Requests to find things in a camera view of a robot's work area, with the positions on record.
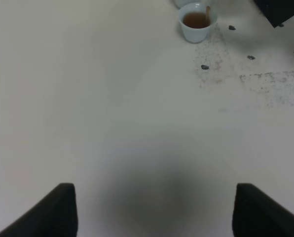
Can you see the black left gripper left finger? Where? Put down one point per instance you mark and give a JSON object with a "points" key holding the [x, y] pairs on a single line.
{"points": [[54, 216]]}

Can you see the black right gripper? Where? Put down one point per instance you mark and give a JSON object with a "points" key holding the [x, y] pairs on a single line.
{"points": [[276, 11]]}

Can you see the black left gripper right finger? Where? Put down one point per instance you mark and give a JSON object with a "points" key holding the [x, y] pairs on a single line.
{"points": [[255, 214]]}

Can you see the near light blue teacup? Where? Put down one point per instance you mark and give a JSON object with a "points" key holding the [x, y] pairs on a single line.
{"points": [[197, 20]]}

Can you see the light blue teacup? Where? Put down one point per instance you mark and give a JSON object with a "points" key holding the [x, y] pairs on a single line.
{"points": [[181, 3], [197, 20]]}

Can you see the far light blue teacup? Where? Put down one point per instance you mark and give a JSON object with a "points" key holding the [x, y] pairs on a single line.
{"points": [[181, 3]]}

